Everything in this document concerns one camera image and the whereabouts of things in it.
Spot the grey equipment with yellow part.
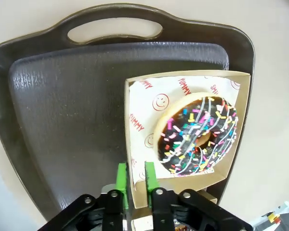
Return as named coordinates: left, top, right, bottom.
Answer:
left=252, top=199, right=289, bottom=231

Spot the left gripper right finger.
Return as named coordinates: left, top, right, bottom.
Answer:
left=144, top=162, right=253, bottom=231

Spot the dark brown handled tray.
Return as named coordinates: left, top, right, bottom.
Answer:
left=0, top=2, right=256, bottom=224

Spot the dark donut with coloured sprinkles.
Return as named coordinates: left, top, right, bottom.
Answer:
left=153, top=92, right=239, bottom=178

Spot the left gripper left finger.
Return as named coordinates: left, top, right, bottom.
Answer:
left=37, top=163, right=129, bottom=231

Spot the white smiley print paper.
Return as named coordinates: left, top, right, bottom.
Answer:
left=129, top=76, right=241, bottom=187

